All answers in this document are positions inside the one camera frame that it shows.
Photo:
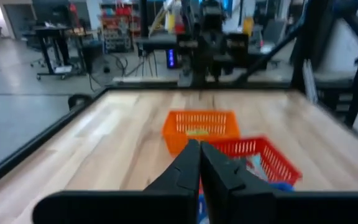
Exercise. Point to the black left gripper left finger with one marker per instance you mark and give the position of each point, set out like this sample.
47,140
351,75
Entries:
182,174

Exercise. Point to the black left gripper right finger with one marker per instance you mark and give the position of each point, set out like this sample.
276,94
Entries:
225,174

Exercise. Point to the green staples box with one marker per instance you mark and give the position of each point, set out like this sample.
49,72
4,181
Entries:
197,132

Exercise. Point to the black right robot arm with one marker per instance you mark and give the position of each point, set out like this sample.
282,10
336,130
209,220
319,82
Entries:
210,46

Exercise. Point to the light blue staple remover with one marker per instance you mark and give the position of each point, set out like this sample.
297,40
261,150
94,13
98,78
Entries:
258,166

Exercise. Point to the silver aluminium rail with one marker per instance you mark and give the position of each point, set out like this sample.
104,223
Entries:
310,81

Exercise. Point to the red plastic basket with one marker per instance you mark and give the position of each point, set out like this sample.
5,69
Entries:
278,161

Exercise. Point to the shelf with red bins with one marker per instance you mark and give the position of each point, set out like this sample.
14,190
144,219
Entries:
120,21

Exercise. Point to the black wheel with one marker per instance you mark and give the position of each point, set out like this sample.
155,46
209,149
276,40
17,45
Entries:
79,101

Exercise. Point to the black rolling desk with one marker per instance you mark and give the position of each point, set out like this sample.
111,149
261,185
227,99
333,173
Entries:
51,34

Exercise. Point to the black computer tower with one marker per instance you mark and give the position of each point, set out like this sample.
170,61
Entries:
171,58

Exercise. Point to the orange plastic basket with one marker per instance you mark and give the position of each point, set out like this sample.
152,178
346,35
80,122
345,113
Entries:
172,137

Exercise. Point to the black frame post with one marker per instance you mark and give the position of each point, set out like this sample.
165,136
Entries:
357,93

